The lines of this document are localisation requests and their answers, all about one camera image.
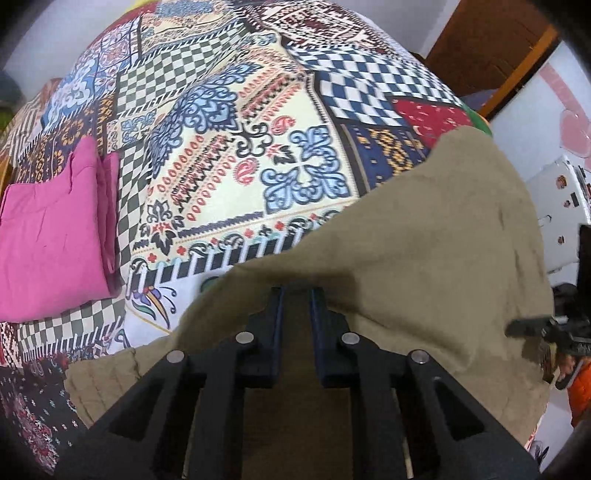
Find colourful fleece blanket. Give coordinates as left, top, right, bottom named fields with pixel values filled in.
left=462, top=104, right=494, bottom=138

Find person's right forearm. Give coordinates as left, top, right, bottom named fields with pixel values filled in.
left=566, top=355, right=591, bottom=429

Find khaki pants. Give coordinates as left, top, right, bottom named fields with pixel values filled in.
left=65, top=126, right=555, bottom=480

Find patchwork printed bedspread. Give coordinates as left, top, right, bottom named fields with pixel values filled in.
left=0, top=0, right=485, bottom=467

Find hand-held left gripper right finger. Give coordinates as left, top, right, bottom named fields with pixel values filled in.
left=309, top=287, right=541, bottom=480

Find wooden framed wardrobe door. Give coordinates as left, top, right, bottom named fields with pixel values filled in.
left=479, top=27, right=591, bottom=158

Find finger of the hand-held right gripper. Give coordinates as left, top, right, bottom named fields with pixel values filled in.
left=505, top=316, right=555, bottom=339

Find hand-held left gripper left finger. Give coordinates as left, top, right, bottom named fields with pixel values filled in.
left=65, top=286, right=284, bottom=480

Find pink folded garment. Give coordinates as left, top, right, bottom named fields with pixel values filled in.
left=0, top=137, right=124, bottom=324

